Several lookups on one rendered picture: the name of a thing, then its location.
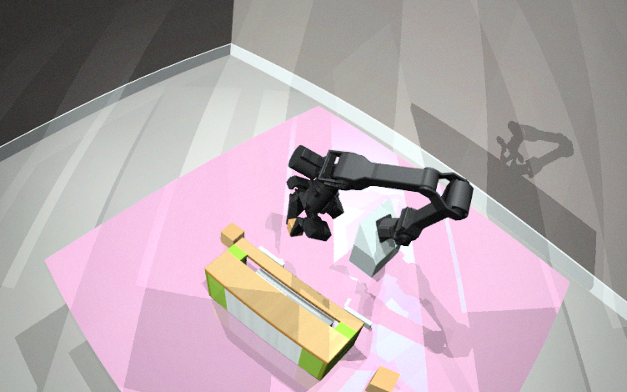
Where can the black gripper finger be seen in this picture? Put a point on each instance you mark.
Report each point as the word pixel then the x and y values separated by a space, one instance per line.
pixel 294 209
pixel 297 227

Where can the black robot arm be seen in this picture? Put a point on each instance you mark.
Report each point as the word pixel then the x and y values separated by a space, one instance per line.
pixel 355 172

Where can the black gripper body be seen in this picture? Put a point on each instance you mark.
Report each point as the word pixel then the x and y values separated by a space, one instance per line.
pixel 313 199

